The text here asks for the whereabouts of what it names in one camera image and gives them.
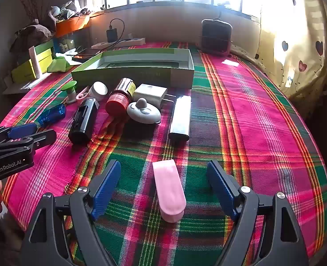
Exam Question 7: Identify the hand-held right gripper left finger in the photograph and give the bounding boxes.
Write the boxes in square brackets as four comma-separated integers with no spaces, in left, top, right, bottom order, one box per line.
[21,159,122,266]

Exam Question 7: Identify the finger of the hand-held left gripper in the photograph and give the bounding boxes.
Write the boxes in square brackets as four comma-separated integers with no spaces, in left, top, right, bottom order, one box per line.
[3,129,57,156]
[0,123,39,145]

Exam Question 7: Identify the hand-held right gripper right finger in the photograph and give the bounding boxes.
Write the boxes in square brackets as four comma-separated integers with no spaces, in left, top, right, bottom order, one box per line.
[207,160,309,266]

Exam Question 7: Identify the blue USB tester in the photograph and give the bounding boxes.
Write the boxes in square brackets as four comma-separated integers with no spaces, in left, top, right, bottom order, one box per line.
[36,104,67,128]

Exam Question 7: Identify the black plastic device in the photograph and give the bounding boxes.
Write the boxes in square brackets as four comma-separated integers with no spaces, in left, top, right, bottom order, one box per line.
[68,98,100,145]

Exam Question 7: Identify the pink clip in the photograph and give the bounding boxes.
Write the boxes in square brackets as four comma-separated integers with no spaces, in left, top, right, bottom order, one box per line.
[152,159,186,223]

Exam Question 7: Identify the green mushroom-shaped knob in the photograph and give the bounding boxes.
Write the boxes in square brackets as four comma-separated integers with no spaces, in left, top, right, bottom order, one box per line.
[60,80,77,104]

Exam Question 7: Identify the small white bottle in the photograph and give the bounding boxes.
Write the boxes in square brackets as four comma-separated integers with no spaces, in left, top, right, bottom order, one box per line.
[89,81,108,102]

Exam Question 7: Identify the silver lighter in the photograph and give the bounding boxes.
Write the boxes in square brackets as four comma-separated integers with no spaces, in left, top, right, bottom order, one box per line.
[168,95,192,144]

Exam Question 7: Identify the brown bottle with red cap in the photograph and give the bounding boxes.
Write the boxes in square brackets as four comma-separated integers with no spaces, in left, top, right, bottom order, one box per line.
[105,78,137,116]

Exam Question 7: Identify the white round panda toy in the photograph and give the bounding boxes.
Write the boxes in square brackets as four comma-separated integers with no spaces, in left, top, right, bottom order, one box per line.
[126,98,162,124]

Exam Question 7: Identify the white charger adapter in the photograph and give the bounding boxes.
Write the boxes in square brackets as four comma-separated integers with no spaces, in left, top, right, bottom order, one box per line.
[132,84,178,108]

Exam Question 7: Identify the green cardboard box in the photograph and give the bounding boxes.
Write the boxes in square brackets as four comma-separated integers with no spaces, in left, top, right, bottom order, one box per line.
[71,48,195,89]

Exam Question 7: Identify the white side shelf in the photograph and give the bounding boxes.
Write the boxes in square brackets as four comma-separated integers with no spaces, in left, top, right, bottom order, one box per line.
[3,72,53,95]

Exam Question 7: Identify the yellow cardboard box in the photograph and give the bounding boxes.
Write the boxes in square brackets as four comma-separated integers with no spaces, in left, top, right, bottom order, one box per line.
[11,59,37,84]
[31,47,54,72]

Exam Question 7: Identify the plaid blanket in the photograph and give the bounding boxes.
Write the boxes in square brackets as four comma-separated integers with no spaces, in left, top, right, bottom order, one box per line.
[0,41,327,266]

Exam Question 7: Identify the green tissue pack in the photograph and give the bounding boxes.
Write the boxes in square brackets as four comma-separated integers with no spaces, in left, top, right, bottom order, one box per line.
[46,56,71,73]

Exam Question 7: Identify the small green storage box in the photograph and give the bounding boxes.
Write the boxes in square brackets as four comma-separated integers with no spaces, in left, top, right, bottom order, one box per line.
[35,39,54,53]

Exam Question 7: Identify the black smartphone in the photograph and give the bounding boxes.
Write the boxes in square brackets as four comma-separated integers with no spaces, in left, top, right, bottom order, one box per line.
[72,48,101,61]

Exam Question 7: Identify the clear storage box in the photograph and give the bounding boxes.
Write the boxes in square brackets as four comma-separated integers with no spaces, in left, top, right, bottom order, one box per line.
[54,32,92,53]

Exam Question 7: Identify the brown checkered cloth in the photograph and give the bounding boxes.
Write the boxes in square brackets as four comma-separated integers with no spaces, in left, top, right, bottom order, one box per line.
[10,19,53,52]

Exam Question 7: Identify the orange box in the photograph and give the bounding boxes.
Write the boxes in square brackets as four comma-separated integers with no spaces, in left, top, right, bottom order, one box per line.
[55,15,91,37]

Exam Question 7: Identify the white power strip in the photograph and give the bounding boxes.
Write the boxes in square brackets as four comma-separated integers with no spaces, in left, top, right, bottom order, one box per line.
[91,37,146,48]

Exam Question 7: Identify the black charger adapter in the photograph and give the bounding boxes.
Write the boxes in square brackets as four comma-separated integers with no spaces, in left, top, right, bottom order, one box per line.
[106,28,119,43]

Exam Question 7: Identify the dried twigs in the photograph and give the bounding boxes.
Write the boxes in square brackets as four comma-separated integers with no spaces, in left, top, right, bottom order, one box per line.
[19,0,42,25]

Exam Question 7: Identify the heap of pale clutter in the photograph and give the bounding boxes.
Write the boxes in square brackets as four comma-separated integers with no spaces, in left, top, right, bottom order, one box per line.
[48,1,93,23]

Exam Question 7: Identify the small grey heater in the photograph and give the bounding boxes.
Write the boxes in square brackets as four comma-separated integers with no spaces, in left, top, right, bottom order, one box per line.
[201,18,234,54]

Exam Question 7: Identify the cream curtain with hearts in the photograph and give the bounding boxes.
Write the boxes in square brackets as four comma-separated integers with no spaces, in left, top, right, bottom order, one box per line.
[253,0,327,111]

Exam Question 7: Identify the black charging cable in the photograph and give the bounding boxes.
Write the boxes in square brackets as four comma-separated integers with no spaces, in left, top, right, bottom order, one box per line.
[109,18,132,43]

